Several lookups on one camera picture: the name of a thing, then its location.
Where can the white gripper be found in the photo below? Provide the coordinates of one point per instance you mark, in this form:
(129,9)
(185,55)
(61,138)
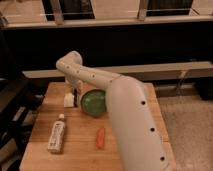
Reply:
(74,84)

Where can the black eraser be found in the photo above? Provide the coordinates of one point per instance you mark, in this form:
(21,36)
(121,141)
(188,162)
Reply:
(75,98)

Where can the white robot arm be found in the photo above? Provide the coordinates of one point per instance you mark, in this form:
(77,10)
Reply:
(138,140)

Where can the white sponge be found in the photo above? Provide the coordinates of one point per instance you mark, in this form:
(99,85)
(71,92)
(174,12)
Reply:
(68,100)

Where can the green bowl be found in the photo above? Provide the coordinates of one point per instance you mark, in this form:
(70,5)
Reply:
(93,102)

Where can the wooden cutting board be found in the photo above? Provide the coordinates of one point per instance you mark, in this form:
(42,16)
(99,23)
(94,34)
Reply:
(79,152)

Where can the white plastic bottle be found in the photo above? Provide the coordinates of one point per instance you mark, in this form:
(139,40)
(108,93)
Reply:
(56,137)

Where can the orange carrot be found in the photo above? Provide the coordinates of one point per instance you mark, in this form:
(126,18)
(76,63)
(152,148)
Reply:
(100,138)

